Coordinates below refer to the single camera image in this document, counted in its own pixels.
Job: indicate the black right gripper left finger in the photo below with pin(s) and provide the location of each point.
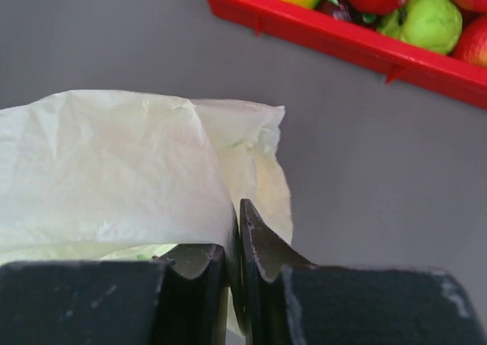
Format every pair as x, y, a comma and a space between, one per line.
176, 299

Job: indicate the green fruit front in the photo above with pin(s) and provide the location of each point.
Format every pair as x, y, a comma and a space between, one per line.
434, 25

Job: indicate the red plastic fruit tray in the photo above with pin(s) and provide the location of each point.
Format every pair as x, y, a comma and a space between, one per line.
358, 45

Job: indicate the red apple front right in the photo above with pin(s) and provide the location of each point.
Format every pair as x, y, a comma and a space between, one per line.
471, 46

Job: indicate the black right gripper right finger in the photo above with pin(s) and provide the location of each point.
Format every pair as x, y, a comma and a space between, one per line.
290, 300

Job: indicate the pale green plastic bag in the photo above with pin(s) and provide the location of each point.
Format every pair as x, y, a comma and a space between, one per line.
112, 174

